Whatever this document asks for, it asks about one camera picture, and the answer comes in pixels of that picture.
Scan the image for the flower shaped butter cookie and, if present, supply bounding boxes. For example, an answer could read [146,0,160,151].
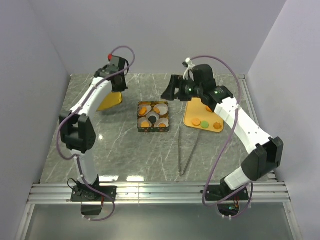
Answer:
[213,122,223,130]

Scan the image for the round orange biscuit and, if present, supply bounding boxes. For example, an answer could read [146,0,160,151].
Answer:
[191,118,201,127]

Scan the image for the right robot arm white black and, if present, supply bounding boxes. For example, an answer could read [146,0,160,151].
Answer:
[161,64,284,200]

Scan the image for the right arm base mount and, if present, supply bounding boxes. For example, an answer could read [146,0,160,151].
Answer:
[205,184,249,202]

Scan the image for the white paper cup bottom-right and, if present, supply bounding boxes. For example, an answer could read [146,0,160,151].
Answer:
[154,117,169,128]

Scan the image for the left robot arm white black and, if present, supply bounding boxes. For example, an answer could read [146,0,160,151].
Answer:
[56,63,130,201]

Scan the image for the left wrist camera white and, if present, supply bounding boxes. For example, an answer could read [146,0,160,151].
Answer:
[107,53,127,70]

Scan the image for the white paper cup centre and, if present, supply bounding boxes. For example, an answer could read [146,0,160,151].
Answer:
[146,111,160,125]

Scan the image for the orange shaped cookie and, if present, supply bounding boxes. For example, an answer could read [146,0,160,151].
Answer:
[138,106,148,116]

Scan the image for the gold tin lid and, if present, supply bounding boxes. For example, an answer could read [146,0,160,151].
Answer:
[96,92,123,112]

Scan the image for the yellow cookie tray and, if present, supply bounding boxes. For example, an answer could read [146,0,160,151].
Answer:
[183,98,224,133]

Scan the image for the green cookie tin box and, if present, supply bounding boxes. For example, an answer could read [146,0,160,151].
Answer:
[137,101,170,133]

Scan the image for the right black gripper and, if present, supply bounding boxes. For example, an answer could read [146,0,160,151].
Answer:
[160,74,204,102]

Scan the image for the white paper cup top-right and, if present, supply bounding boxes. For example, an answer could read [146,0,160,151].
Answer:
[154,103,169,116]

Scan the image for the white paper cup bottom-left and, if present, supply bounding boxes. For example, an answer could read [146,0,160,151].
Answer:
[137,117,152,128]

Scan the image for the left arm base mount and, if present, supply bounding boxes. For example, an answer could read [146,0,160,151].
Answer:
[70,184,117,217]

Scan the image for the metal serving tongs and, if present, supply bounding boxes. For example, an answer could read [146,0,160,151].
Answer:
[177,130,200,177]

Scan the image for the green round cookie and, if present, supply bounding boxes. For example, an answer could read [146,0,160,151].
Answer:
[200,121,209,129]

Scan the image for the aluminium mounting rail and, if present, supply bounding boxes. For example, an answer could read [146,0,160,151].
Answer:
[27,182,291,205]

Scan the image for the white paper cup top-left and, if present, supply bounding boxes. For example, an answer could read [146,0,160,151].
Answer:
[138,104,152,117]

